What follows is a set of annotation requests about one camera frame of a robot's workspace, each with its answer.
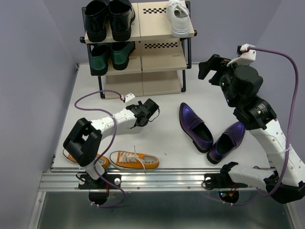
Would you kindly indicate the black loafer right one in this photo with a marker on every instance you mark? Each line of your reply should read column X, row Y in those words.
column 122, row 15

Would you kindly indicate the black loafer one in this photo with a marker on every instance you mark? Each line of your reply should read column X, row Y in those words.
column 122, row 15
column 95, row 17

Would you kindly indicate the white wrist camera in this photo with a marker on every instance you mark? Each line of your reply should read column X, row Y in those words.
column 247, row 55
column 128, row 99

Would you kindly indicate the purple loafer left one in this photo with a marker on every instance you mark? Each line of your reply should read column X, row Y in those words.
column 195, row 128

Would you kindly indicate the green loafer right one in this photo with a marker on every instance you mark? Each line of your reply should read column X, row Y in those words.
column 120, row 52

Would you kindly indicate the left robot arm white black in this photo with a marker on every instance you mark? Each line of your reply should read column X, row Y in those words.
column 83, row 141

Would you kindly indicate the orange sneaker left one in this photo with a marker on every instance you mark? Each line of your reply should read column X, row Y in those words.
column 103, row 160

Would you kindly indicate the green loafer one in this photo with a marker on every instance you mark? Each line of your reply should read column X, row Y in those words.
column 99, row 58
column 120, row 52

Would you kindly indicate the white sneaker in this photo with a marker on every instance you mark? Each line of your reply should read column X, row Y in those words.
column 179, row 17

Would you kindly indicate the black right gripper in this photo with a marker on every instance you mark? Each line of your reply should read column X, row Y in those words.
column 216, row 62

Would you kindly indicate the orange sneaker right one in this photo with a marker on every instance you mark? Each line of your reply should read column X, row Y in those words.
column 133, row 160

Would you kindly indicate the aluminium mounting rail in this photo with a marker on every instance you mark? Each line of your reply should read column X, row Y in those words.
column 132, row 180

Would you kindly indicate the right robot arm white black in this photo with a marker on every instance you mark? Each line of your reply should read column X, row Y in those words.
column 287, row 182

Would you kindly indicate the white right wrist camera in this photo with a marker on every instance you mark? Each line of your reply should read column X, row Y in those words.
column 247, row 55

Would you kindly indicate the black loafer left one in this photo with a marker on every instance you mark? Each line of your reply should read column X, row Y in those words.
column 95, row 17

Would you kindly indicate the purple loafer right one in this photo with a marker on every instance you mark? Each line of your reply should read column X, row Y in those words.
column 229, row 140

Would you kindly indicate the orange sneaker one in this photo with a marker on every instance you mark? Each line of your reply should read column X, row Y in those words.
column 133, row 160
column 103, row 160

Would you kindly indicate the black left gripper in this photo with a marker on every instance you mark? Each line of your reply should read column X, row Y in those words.
column 139, row 103

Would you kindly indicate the green loafer left one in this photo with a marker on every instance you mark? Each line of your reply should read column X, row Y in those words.
column 99, row 58

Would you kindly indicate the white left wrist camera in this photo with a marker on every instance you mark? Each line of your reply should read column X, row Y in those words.
column 128, row 99

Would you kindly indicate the purple loafer one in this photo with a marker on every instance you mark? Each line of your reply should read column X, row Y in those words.
column 229, row 140
column 195, row 128

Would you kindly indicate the beige black-framed shoe shelf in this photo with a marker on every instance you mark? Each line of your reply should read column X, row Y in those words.
column 159, row 62

